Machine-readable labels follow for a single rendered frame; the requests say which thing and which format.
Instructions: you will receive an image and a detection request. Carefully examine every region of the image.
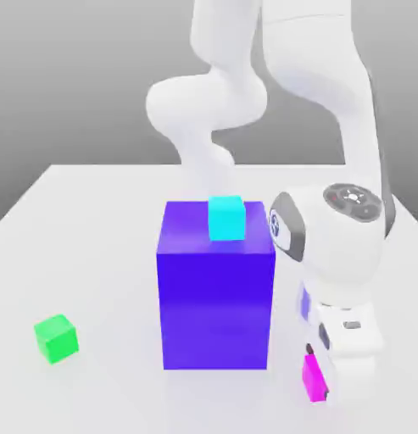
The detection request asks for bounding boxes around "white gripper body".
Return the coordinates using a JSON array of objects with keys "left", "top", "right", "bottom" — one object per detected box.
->
[{"left": 314, "top": 351, "right": 379, "bottom": 405}]

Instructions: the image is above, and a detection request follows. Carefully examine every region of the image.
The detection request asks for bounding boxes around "small magenta cube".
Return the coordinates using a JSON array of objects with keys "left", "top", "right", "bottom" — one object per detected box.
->
[{"left": 302, "top": 353, "right": 332, "bottom": 404}]

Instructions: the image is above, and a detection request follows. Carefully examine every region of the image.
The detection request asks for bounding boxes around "small cyan cube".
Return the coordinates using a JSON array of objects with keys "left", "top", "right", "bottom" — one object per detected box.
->
[{"left": 207, "top": 195, "right": 248, "bottom": 242}]

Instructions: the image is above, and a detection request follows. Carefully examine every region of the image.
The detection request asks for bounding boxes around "small green cube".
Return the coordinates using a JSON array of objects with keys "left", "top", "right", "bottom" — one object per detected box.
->
[{"left": 32, "top": 313, "right": 81, "bottom": 366}]

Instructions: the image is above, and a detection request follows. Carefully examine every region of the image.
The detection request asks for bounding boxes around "large purple box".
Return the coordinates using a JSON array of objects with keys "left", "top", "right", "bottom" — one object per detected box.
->
[{"left": 155, "top": 200, "right": 277, "bottom": 371}]

